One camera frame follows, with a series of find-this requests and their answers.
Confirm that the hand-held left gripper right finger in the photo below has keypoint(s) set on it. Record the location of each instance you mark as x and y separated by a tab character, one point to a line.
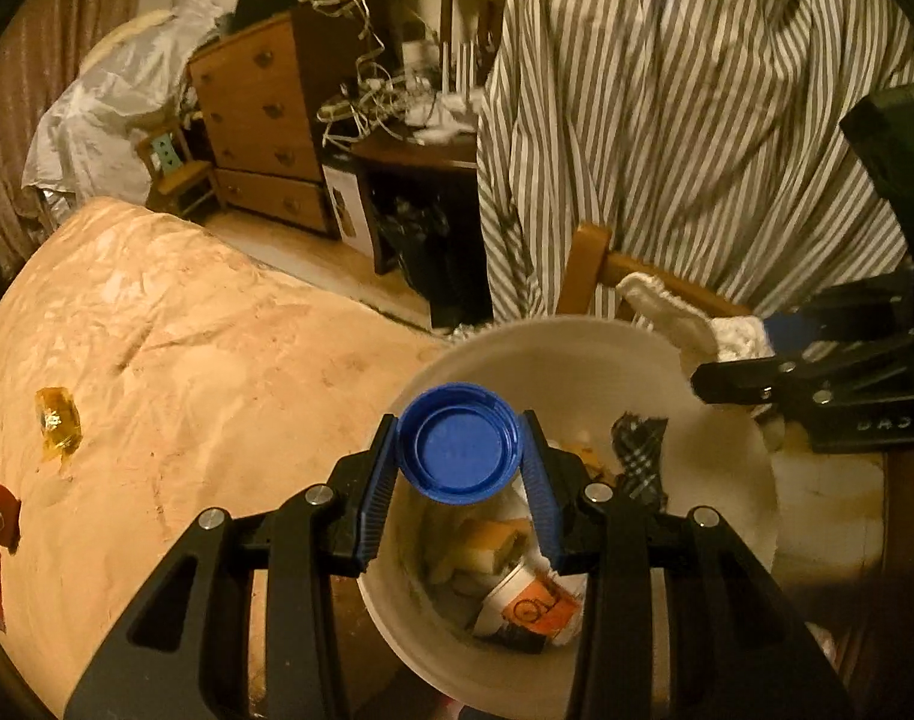
539	495

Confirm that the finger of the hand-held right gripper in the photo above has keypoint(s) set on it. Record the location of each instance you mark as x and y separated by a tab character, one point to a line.
764	382
790	330

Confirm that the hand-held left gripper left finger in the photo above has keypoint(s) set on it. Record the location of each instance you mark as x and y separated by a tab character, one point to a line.
378	495

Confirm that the blue plastic lid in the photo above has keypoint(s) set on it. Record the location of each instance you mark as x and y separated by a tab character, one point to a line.
457	442

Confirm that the white cup orange label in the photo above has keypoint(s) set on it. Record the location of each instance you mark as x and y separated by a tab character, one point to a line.
532	604

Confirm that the white plastic bin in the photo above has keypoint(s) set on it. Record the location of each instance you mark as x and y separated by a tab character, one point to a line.
547	360

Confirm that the white knit cloth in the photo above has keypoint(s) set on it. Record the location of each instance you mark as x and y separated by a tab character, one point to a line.
689	319

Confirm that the black plastic bag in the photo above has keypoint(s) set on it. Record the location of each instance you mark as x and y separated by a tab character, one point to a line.
434	255

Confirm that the striped cloth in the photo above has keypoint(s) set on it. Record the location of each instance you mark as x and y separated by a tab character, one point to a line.
689	90

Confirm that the white printed box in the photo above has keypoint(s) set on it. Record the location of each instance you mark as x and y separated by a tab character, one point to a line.
349	210

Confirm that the amber plastic wrapper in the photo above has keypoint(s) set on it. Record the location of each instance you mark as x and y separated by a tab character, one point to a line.
57	424

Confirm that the dark wooden table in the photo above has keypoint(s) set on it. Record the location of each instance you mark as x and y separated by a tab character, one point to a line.
419	154

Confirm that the small wooden chair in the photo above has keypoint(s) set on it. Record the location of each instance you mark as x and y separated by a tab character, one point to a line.
190	184

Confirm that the wooden dresser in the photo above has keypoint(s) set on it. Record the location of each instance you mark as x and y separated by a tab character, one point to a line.
254	90

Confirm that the silver cover sheet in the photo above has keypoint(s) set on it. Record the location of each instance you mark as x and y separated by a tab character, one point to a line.
111	105

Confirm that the beige pillow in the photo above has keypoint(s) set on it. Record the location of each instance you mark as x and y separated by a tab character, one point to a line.
141	22

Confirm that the brown curtain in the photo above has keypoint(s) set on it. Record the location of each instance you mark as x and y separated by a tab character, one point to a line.
36	52

